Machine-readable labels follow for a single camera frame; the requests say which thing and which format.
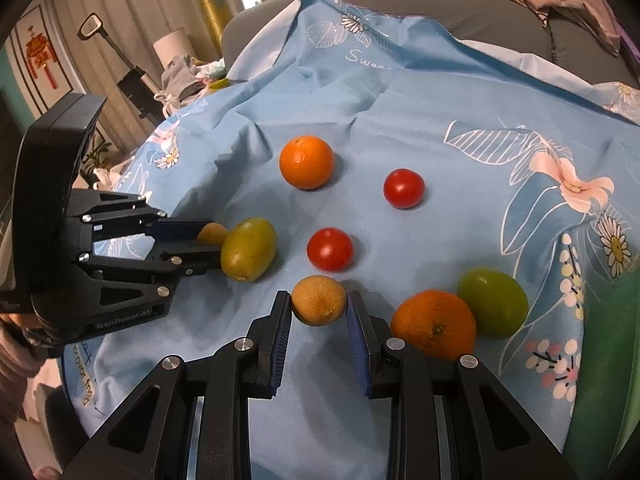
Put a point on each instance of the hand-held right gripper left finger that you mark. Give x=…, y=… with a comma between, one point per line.
x=282, y=340

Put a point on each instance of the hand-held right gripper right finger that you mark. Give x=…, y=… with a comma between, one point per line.
x=357, y=345

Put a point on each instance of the person's left hand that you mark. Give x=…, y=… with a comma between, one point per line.
x=12, y=345

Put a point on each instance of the small orange-brown fruit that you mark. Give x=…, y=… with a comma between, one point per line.
x=212, y=234

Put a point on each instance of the grey sofa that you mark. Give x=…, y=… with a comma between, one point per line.
x=475, y=15

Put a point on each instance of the green houseplant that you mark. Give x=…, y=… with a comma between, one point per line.
x=97, y=152

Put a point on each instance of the green lime fruit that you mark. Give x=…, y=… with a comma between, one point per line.
x=492, y=304

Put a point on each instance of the brown round fruit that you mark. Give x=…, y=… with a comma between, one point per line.
x=318, y=300

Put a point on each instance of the red tomato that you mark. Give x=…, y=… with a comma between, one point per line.
x=404, y=188
x=330, y=250

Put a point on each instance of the yellow patterned curtain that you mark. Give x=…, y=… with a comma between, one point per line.
x=200, y=0

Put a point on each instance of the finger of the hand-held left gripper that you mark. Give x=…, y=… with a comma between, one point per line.
x=200, y=262
x=180, y=229

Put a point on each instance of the pile of clothes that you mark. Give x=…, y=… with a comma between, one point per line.
x=177, y=77

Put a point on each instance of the green container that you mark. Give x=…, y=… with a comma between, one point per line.
x=610, y=360

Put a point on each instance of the orange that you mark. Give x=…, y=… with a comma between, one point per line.
x=432, y=325
x=306, y=162

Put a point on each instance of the yellow-green mango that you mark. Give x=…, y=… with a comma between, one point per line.
x=248, y=249

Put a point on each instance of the blue floral blanket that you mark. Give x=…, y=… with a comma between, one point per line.
x=400, y=110

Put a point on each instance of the red knot wall decoration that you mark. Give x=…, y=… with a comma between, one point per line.
x=39, y=50

